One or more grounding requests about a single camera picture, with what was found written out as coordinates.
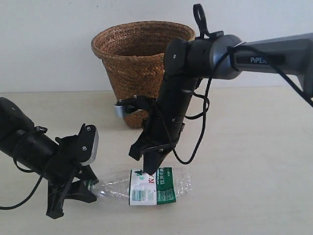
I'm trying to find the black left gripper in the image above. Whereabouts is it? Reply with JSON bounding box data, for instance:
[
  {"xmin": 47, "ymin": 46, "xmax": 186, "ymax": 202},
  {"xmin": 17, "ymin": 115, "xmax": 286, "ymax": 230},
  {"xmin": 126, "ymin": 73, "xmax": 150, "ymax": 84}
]
[{"xmin": 44, "ymin": 124, "xmax": 99, "ymax": 219}]

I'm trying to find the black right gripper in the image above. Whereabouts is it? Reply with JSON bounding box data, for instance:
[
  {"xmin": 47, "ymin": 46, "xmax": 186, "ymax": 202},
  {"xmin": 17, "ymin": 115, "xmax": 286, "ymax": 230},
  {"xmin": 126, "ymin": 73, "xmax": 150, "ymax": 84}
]
[{"xmin": 129, "ymin": 98, "xmax": 185, "ymax": 175}]

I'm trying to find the clear plastic bottle green label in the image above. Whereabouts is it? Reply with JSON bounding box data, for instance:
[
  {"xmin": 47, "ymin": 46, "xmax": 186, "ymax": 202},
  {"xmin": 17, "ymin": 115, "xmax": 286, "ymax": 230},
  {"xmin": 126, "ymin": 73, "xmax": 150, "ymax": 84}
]
[{"xmin": 84, "ymin": 166, "xmax": 192, "ymax": 206}]

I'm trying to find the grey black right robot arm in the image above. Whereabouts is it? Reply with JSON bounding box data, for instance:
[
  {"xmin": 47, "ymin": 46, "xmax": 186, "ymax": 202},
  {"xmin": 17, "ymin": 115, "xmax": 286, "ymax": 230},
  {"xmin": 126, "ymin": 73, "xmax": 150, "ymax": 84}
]
[{"xmin": 129, "ymin": 33, "xmax": 313, "ymax": 174}]

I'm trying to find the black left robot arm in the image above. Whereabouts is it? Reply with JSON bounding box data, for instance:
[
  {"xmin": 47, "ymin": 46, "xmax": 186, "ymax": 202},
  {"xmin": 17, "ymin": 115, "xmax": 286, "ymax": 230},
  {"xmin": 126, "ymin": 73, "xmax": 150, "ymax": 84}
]
[{"xmin": 0, "ymin": 97, "xmax": 99, "ymax": 219}]

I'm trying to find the brown woven wicker basket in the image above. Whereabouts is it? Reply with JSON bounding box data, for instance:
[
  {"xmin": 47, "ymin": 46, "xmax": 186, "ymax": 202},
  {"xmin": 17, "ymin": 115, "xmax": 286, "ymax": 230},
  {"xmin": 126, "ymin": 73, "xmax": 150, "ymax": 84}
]
[{"xmin": 91, "ymin": 21, "xmax": 197, "ymax": 129}]

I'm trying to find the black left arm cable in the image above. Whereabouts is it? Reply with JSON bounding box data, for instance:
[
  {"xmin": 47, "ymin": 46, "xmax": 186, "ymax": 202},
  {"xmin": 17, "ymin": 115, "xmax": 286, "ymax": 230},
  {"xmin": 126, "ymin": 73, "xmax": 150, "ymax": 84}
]
[{"xmin": 0, "ymin": 126, "xmax": 49, "ymax": 211}]

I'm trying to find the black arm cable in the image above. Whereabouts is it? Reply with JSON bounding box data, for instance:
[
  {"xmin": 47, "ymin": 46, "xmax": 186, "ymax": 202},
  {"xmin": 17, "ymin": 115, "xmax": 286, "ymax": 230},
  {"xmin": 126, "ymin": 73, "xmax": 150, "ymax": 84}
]
[
  {"xmin": 0, "ymin": 126, "xmax": 49, "ymax": 211},
  {"xmin": 151, "ymin": 3, "xmax": 313, "ymax": 165}
]

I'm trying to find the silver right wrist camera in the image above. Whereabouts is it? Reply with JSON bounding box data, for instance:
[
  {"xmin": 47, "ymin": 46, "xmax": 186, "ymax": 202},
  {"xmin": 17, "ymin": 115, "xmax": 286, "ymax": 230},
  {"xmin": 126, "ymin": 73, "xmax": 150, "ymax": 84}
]
[{"xmin": 113, "ymin": 95, "xmax": 150, "ymax": 118}]

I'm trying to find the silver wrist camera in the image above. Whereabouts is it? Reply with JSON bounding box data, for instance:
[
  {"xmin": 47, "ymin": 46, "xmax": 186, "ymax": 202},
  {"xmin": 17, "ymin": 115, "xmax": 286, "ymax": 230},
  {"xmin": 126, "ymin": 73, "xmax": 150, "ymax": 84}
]
[
  {"xmin": 113, "ymin": 95, "xmax": 150, "ymax": 118},
  {"xmin": 78, "ymin": 125, "xmax": 99, "ymax": 166}
]

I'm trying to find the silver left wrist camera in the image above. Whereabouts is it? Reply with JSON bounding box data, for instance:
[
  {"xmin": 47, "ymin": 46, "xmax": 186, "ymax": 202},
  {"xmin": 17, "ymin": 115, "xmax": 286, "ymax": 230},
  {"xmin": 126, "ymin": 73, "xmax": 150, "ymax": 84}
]
[{"xmin": 78, "ymin": 125, "xmax": 99, "ymax": 166}]

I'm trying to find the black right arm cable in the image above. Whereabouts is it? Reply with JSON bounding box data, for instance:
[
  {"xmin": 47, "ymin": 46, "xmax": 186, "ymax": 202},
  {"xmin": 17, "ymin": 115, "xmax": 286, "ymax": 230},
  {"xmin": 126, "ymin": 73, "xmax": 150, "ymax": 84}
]
[{"xmin": 151, "ymin": 3, "xmax": 313, "ymax": 165}]

